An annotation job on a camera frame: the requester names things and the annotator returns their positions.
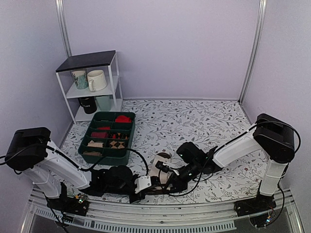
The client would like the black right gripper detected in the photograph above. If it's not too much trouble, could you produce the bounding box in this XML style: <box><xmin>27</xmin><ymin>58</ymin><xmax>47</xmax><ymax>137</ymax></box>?
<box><xmin>163</xmin><ymin>161</ymin><xmax>201</xmax><ymax>194</ymax></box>

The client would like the cream and brown sock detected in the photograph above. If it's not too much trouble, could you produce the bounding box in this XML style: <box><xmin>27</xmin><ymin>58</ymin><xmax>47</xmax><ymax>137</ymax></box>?
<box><xmin>148</xmin><ymin>152</ymin><xmax>171</xmax><ymax>185</ymax></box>

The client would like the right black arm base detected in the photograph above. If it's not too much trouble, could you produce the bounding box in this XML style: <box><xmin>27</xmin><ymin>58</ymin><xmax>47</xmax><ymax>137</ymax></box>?
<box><xmin>234</xmin><ymin>182</ymin><xmax>276</xmax><ymax>216</ymax></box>

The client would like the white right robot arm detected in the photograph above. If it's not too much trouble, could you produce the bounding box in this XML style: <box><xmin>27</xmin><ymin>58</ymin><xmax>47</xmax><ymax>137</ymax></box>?
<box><xmin>164</xmin><ymin>114</ymin><xmax>301</xmax><ymax>212</ymax></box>

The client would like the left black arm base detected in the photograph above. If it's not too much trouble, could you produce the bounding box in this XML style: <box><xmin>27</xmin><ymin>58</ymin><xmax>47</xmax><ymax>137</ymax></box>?
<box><xmin>47</xmin><ymin>182</ymin><xmax>89</xmax><ymax>216</ymax></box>

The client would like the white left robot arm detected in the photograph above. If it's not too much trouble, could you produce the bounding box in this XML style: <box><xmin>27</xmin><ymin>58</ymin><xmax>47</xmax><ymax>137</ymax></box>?
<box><xmin>2</xmin><ymin>127</ymin><xmax>160</xmax><ymax>211</ymax></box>

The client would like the argyle rolled sock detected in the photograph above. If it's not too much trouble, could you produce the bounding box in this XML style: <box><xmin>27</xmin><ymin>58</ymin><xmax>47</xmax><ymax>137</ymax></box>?
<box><xmin>108</xmin><ymin>132</ymin><xmax>129</xmax><ymax>140</ymax></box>
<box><xmin>108</xmin><ymin>140</ymin><xmax>126</xmax><ymax>149</ymax></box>

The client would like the floral table mat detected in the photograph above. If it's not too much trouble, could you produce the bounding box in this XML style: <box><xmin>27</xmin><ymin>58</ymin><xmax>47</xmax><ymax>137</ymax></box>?
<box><xmin>47</xmin><ymin>99</ymin><xmax>276</xmax><ymax>205</ymax></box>

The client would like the tan rolled sock front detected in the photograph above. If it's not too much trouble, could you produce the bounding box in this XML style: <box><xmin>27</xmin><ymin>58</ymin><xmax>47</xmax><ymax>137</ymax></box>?
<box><xmin>82</xmin><ymin>151</ymin><xmax>102</xmax><ymax>156</ymax></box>

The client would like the green divided organizer tray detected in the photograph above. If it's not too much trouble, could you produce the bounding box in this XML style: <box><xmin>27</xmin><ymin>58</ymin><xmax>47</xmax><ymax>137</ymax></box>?
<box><xmin>78</xmin><ymin>112</ymin><xmax>136</xmax><ymax>166</ymax></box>

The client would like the beige rolled sock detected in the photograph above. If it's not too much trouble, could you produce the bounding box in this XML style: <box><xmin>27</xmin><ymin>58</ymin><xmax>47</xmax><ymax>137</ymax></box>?
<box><xmin>87</xmin><ymin>140</ymin><xmax>104</xmax><ymax>148</ymax></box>

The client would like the dark red rolled sock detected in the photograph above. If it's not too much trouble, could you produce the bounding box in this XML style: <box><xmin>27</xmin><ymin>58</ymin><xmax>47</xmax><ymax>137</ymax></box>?
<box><xmin>90</xmin><ymin>132</ymin><xmax>109</xmax><ymax>138</ymax></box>

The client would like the red rolled sock back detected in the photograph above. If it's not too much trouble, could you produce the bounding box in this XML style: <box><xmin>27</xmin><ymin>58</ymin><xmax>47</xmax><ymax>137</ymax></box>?
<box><xmin>115</xmin><ymin>115</ymin><xmax>132</xmax><ymax>123</ymax></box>

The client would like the red rolled sock middle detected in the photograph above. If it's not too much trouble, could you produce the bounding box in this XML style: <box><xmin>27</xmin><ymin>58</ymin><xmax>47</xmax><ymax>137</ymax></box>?
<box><xmin>97</xmin><ymin>126</ymin><xmax>110</xmax><ymax>131</ymax></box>

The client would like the pale green mug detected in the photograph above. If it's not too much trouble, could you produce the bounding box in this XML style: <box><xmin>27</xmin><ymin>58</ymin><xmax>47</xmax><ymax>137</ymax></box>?
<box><xmin>96</xmin><ymin>96</ymin><xmax>111</xmax><ymax>111</ymax></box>

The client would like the black mug with lettering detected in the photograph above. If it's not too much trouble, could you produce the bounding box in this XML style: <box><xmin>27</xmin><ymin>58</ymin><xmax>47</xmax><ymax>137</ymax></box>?
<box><xmin>78</xmin><ymin>97</ymin><xmax>97</xmax><ymax>114</ymax></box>

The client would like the cream ceramic mug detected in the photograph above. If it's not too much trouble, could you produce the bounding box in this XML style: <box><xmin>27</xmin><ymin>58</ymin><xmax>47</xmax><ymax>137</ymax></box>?
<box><xmin>87</xmin><ymin>70</ymin><xmax>107</xmax><ymax>92</ymax></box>

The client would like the white shelf with black top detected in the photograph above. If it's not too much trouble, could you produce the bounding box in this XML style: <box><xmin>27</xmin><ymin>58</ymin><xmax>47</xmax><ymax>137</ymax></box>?
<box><xmin>55</xmin><ymin>50</ymin><xmax>123</xmax><ymax>123</ymax></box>

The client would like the teal patterned mug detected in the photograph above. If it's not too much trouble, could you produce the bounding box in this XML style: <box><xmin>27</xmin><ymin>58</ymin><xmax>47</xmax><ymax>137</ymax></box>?
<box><xmin>71</xmin><ymin>69</ymin><xmax>88</xmax><ymax>90</ymax></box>

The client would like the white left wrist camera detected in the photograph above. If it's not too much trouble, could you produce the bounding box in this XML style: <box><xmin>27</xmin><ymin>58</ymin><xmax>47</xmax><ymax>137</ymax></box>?
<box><xmin>134</xmin><ymin>176</ymin><xmax>152</xmax><ymax>194</ymax></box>

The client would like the aluminium front rail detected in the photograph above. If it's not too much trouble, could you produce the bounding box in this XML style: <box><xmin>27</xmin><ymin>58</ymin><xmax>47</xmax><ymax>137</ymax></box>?
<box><xmin>20</xmin><ymin>188</ymin><xmax>308</xmax><ymax>233</ymax></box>

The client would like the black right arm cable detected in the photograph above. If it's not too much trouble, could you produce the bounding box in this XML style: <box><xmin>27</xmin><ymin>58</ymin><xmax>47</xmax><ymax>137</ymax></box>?
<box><xmin>167</xmin><ymin>145</ymin><xmax>219</xmax><ymax>197</ymax></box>

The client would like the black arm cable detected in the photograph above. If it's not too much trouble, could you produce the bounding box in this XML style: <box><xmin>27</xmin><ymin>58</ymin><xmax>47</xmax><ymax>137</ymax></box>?
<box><xmin>167</xmin><ymin>145</ymin><xmax>219</xmax><ymax>197</ymax></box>
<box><xmin>0</xmin><ymin>143</ymin><xmax>149</xmax><ymax>179</ymax></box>

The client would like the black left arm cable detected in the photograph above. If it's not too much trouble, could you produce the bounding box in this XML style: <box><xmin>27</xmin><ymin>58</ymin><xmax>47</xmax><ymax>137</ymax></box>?
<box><xmin>0</xmin><ymin>143</ymin><xmax>149</xmax><ymax>179</ymax></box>

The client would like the right aluminium corner post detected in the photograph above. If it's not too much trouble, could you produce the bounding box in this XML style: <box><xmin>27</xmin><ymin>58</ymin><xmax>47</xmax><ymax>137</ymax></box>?
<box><xmin>239</xmin><ymin>0</ymin><xmax>267</xmax><ymax>105</ymax></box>

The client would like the aluminium corner post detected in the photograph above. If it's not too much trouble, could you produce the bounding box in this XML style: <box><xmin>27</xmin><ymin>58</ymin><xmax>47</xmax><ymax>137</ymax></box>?
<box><xmin>239</xmin><ymin>0</ymin><xmax>267</xmax><ymax>105</ymax></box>
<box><xmin>55</xmin><ymin>0</ymin><xmax>72</xmax><ymax>57</ymax></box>

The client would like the left aluminium corner post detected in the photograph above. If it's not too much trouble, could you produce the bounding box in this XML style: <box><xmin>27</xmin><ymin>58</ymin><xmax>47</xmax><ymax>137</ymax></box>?
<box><xmin>55</xmin><ymin>0</ymin><xmax>72</xmax><ymax>57</ymax></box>

